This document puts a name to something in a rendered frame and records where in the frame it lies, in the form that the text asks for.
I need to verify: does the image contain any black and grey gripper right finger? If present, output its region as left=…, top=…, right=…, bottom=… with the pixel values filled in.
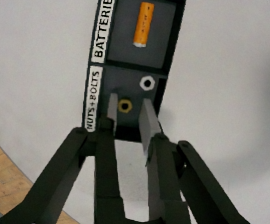
left=139, top=98, right=251, bottom=224

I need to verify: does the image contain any dark grey three-compartment bin rack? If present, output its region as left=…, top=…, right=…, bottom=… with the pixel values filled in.
left=81, top=0, right=187, bottom=143

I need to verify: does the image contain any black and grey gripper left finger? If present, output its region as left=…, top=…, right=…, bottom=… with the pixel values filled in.
left=0, top=93, right=127, bottom=224

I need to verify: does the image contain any orange aa battery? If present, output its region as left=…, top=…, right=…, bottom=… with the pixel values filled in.
left=133, top=2, right=154, bottom=47

